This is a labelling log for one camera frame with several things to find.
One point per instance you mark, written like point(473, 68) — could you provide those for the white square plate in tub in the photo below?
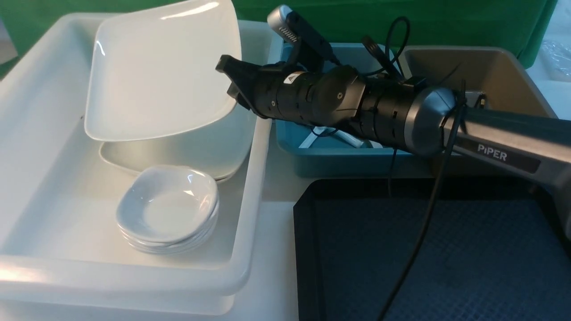
point(218, 149)

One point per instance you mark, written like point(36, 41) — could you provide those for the large white square plate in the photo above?
point(153, 71)

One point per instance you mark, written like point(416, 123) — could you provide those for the white spoon left in bin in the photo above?
point(316, 132)

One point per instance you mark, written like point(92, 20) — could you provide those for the black chopstick in bin right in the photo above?
point(481, 101)

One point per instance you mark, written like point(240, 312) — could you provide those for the large white plastic tub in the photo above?
point(61, 250)

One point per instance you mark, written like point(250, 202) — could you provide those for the brown plastic bin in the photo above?
point(490, 76)

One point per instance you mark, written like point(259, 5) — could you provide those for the teal plastic bin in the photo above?
point(333, 157)

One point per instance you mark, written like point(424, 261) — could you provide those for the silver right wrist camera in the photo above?
point(309, 48)

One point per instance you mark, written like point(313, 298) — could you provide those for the white ceramic spoon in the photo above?
point(349, 139)

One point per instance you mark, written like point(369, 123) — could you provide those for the stacked white small bowl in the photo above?
point(169, 209)

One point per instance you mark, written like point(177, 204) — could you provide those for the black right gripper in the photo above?
point(275, 91)

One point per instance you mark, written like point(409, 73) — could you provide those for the black serving tray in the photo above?
point(494, 251)

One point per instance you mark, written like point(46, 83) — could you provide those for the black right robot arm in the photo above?
point(372, 109)

